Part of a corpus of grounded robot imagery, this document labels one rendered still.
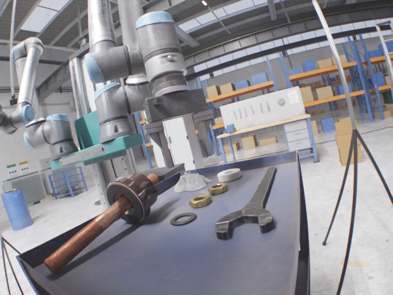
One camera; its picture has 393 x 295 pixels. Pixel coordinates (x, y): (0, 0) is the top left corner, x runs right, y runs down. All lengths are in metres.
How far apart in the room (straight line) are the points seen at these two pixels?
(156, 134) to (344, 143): 3.28
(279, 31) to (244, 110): 7.90
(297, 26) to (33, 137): 11.89
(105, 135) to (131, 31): 0.49
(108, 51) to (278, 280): 0.59
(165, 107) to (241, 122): 4.36
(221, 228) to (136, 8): 0.93
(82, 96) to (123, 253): 1.21
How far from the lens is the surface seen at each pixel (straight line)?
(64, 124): 1.41
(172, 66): 0.46
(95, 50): 0.63
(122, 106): 1.06
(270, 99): 4.71
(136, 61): 0.59
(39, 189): 9.46
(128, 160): 1.24
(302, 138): 4.07
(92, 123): 1.34
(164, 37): 0.49
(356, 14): 13.32
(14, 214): 5.56
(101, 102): 1.07
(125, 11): 1.04
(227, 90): 7.88
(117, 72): 0.60
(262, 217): 0.34
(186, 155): 4.95
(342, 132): 3.55
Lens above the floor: 1.04
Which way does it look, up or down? 4 degrees down
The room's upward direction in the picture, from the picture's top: 15 degrees counter-clockwise
